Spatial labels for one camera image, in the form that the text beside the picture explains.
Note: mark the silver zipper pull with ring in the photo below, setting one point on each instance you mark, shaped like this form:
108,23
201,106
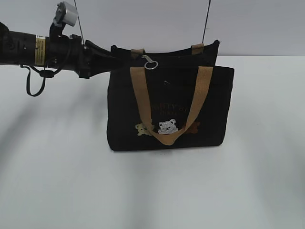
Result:
150,63

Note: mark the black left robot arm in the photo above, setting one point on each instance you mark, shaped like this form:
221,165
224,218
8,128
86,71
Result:
17,48

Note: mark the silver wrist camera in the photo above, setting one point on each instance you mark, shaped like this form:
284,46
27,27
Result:
65,13

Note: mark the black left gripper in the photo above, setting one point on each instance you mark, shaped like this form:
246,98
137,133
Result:
64,53

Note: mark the black canvas tote bag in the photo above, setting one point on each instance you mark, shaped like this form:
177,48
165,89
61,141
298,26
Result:
170,87

